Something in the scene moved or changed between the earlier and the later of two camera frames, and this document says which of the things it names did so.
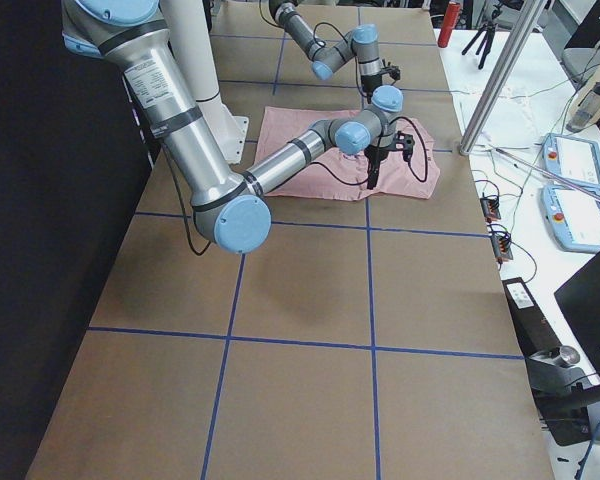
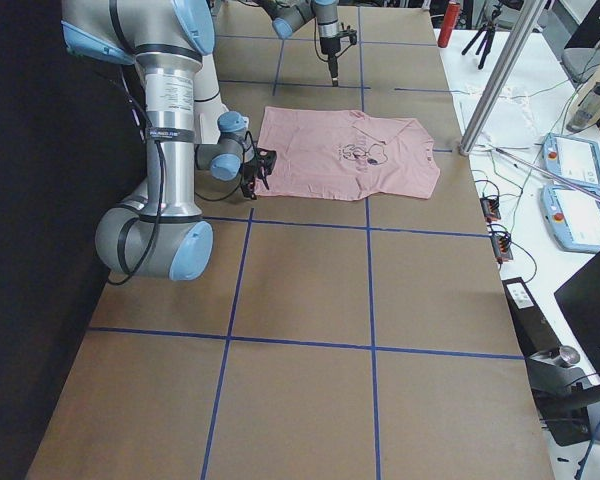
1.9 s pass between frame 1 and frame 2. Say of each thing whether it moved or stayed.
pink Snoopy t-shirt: stayed
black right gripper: moved
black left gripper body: moved
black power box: stayed
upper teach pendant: stayed
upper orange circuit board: stayed
